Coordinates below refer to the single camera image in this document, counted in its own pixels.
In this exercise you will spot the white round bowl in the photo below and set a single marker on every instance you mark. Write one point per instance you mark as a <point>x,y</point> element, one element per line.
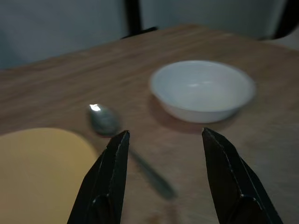
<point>201,93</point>

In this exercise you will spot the silver metal spoon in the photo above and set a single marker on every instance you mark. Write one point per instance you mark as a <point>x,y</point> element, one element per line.
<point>104,121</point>

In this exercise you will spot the black upright post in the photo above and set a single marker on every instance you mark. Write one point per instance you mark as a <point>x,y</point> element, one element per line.
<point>133,14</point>

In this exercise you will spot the black curved furniture piece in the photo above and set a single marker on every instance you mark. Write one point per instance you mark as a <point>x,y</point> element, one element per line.
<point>285,21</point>

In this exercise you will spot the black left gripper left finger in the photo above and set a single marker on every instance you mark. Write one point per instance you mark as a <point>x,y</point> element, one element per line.
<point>105,182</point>

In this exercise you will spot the yellow round plate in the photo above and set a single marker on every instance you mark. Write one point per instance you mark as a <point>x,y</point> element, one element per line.
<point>35,175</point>

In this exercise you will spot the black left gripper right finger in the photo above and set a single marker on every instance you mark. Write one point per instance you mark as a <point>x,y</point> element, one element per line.
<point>236,186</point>

